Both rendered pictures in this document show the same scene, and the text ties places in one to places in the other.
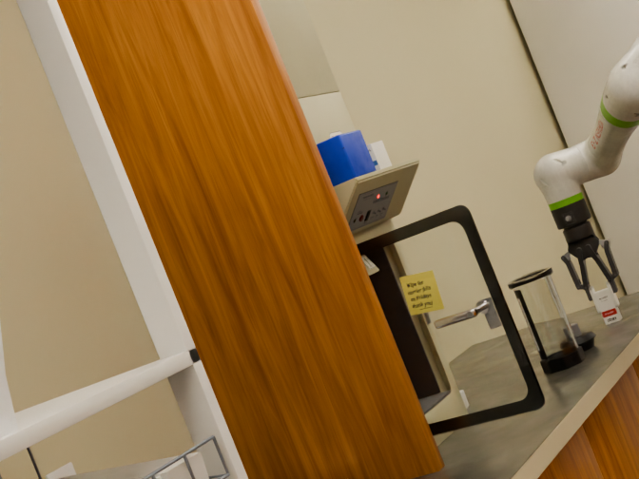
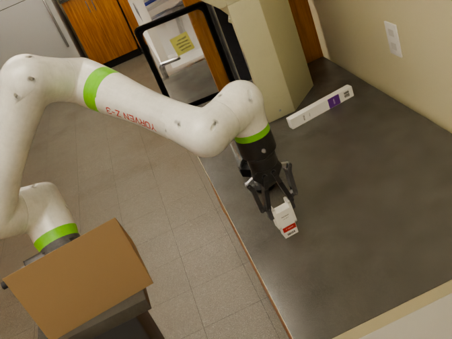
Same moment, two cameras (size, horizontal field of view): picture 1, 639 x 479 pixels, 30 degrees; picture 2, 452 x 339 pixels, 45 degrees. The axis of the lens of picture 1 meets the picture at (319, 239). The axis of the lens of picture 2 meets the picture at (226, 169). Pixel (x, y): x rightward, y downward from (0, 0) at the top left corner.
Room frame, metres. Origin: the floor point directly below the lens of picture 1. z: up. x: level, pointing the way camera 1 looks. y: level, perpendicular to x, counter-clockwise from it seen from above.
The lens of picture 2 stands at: (4.06, -1.37, 1.88)
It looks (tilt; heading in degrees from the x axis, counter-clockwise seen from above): 29 degrees down; 147
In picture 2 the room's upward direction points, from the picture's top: 23 degrees counter-clockwise
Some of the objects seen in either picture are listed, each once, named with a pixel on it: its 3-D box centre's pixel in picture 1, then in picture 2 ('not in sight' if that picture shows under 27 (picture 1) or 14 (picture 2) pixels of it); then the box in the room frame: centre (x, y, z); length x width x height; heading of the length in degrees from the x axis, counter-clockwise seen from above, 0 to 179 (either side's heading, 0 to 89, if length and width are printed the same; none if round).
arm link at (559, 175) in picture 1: (559, 178); (241, 110); (3.11, -0.64, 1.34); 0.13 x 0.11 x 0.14; 95
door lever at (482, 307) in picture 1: (460, 316); not in sight; (2.18, -0.19, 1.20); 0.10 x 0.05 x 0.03; 53
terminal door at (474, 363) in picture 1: (438, 326); (187, 60); (2.25, -0.15, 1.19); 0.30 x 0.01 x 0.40; 53
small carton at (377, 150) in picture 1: (372, 159); not in sight; (2.50, -0.17, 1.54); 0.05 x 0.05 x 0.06; 56
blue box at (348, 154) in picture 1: (338, 162); not in sight; (2.37, -0.09, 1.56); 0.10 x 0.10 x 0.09; 61
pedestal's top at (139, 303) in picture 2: not in sight; (91, 294); (2.67, -1.07, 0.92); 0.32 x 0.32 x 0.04; 63
